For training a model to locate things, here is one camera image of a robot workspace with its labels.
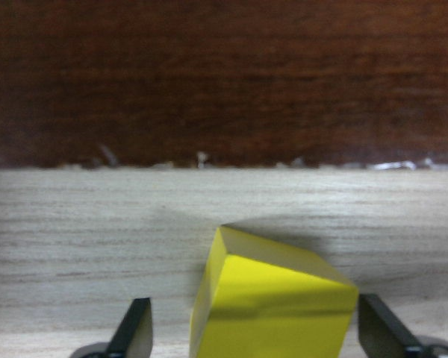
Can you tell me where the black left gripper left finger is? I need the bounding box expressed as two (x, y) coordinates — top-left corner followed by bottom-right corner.
(105, 298), (153, 357)

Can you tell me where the light wooden drawer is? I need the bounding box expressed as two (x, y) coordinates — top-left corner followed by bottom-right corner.
(0, 169), (448, 357)

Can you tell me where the dark wooden drawer cabinet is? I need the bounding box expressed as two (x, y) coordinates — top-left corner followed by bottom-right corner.
(0, 1), (448, 167)

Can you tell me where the yellow wooden block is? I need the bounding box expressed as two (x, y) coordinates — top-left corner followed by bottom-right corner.
(189, 226), (358, 357)

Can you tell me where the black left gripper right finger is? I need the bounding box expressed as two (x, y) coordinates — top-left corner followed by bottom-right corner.
(358, 294), (427, 358)

